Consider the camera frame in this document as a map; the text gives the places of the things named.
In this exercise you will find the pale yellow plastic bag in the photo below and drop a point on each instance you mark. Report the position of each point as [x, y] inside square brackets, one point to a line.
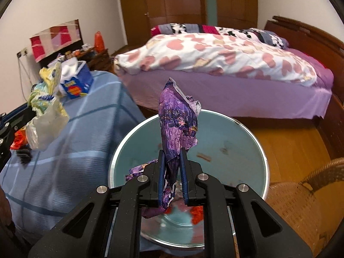
[45, 118]

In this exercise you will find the heart-print white quilt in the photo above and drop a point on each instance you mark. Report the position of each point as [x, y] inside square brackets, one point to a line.
[215, 56]

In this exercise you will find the wooden bed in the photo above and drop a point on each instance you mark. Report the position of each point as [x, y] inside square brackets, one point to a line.
[242, 102]

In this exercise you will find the red plastic bag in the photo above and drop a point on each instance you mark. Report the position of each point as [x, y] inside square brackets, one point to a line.
[198, 215]

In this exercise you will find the wooden door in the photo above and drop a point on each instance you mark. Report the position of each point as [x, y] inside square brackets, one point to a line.
[134, 16]

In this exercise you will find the teal trash bin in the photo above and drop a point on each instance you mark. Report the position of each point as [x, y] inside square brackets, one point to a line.
[228, 139]

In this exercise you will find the wooden wardrobe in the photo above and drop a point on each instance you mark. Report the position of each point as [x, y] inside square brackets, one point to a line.
[233, 2]

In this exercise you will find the wicker chair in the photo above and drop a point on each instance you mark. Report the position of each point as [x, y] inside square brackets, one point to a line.
[295, 215]

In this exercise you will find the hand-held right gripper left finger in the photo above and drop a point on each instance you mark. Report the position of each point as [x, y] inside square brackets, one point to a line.
[161, 182]

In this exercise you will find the purple wrapper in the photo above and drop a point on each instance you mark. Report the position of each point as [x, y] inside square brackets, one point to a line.
[177, 113]

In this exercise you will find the black mesh net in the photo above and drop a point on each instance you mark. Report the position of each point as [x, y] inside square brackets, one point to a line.
[24, 154]

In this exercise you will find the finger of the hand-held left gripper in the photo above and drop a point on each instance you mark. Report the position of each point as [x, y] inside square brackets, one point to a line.
[16, 115]
[5, 139]

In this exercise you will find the blue milk carton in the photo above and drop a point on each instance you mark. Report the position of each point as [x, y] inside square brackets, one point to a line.
[78, 86]

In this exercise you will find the flat television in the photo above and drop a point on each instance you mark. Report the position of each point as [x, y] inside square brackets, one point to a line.
[76, 39]

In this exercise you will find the orange carrier bag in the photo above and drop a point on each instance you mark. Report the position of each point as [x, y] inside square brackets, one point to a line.
[99, 41]

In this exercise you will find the orange plastic bag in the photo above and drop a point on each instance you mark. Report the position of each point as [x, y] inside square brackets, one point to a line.
[18, 139]

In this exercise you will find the red pink patchwork cover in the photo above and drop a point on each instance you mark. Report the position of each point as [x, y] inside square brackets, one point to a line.
[53, 40]

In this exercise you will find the wall socket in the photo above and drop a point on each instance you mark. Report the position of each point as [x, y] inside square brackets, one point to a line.
[22, 53]

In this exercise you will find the blue plaid tablecloth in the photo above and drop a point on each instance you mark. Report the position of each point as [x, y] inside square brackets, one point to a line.
[80, 139]

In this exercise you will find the cow-print patchwork blanket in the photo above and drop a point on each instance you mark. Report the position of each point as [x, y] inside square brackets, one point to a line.
[215, 29]

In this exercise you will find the wooden television cabinet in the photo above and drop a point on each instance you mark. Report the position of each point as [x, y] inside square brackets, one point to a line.
[99, 59]

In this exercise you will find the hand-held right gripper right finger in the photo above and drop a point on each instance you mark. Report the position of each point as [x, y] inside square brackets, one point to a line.
[184, 182]

